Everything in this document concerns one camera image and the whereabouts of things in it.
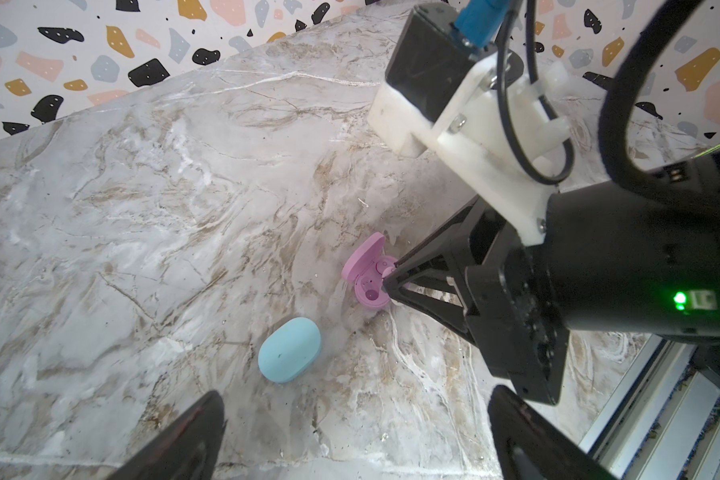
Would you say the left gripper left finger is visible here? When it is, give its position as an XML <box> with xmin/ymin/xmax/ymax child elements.
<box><xmin>109</xmin><ymin>390</ymin><xmax>226</xmax><ymax>480</ymax></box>

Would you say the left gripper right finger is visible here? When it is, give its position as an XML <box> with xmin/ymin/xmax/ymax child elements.
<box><xmin>488</xmin><ymin>385</ymin><xmax>613</xmax><ymax>479</ymax></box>

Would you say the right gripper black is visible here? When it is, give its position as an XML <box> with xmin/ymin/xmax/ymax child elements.
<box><xmin>383</xmin><ymin>182</ymin><xmax>720</xmax><ymax>404</ymax></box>

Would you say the pink earbud charging case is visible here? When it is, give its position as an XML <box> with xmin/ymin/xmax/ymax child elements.
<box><xmin>341</xmin><ymin>232</ymin><xmax>397</xmax><ymax>310</ymax></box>

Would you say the blue earbud charging case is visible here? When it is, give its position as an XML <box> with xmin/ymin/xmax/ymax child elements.
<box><xmin>258</xmin><ymin>317</ymin><xmax>322</xmax><ymax>384</ymax></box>

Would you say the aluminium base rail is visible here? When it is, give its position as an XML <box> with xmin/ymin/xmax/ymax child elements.
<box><xmin>579</xmin><ymin>336</ymin><xmax>720</xmax><ymax>479</ymax></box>

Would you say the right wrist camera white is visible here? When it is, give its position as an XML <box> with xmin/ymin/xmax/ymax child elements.
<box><xmin>368</xmin><ymin>2</ymin><xmax>557</xmax><ymax>246</ymax></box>

